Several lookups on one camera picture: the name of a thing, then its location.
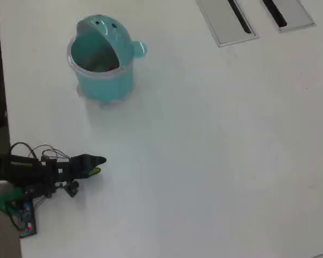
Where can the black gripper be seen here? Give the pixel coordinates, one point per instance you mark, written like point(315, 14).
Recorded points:
point(79, 166)

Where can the red lego block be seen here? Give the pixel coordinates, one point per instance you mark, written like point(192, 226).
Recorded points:
point(113, 67)

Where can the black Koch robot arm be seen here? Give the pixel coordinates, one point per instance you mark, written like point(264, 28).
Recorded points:
point(21, 172)

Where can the teal whale-shaped bin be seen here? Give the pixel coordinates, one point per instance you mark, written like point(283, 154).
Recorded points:
point(105, 83)

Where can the blue controller circuit board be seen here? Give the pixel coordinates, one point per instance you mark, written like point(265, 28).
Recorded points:
point(27, 217)

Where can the green table clamp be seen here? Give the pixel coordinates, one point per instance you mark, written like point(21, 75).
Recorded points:
point(2, 200)

